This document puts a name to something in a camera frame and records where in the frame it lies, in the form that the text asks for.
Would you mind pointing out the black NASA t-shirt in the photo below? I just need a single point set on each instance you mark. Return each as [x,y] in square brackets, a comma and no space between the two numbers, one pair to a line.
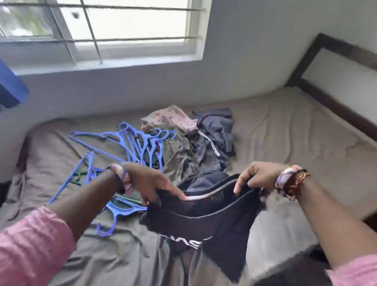
[230,230]

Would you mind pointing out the white framed window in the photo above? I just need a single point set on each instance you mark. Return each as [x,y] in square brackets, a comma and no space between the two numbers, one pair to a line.
[135,29]

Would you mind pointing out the blue striped shirt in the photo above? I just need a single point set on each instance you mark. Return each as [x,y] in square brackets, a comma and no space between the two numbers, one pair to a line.
[218,132]

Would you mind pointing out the person's right forearm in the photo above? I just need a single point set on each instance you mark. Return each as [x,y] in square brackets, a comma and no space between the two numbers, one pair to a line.
[336,224]

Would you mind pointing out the dark wooden bed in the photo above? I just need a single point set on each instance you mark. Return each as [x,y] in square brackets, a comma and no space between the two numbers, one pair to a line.
[330,103]

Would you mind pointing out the striped white purple bangle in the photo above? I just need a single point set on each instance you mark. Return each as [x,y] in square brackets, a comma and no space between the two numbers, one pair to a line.
[286,175]

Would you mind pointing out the pink floral striped garment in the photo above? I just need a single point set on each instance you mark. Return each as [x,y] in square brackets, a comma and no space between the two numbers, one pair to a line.
[168,118]

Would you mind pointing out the person's right hand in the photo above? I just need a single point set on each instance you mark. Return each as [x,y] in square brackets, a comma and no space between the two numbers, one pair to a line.
[262,175]

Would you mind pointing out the bed with beige sheet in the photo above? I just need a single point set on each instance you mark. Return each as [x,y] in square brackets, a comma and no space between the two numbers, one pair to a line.
[283,129]

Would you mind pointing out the grey button shirt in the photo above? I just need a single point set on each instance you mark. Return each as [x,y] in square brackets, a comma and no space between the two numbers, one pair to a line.
[203,180]

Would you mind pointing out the person's left hand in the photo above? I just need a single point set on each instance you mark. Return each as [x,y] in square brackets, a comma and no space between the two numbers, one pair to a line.
[144,180]

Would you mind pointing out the striped orange purple bangle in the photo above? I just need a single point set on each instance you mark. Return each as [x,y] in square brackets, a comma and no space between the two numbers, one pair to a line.
[121,174]

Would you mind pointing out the blue curtain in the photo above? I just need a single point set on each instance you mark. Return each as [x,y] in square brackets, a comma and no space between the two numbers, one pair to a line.
[10,88]

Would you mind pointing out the pile of blue hangers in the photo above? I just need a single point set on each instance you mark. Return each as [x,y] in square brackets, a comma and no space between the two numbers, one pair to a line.
[135,144]

